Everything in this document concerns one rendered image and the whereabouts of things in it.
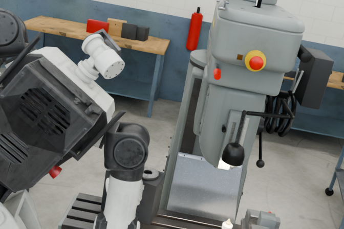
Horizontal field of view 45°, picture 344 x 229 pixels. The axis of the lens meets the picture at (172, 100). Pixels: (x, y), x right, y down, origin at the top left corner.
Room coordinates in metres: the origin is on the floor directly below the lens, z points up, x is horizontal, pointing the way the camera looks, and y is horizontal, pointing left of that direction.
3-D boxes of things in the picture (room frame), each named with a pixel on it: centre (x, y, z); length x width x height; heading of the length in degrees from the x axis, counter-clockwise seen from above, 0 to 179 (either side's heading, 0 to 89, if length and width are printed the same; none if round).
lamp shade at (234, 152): (1.23, -0.23, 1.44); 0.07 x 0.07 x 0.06
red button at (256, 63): (1.16, -0.22, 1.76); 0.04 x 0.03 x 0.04; 89
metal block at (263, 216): (1.41, -0.46, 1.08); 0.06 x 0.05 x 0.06; 86
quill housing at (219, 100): (1.42, -0.22, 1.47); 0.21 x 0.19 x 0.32; 89
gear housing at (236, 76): (1.46, -0.23, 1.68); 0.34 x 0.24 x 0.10; 179
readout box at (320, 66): (1.71, -0.57, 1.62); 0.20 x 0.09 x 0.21; 179
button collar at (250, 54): (1.18, -0.22, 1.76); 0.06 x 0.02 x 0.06; 89
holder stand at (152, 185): (1.48, 0.09, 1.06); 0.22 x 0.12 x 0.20; 77
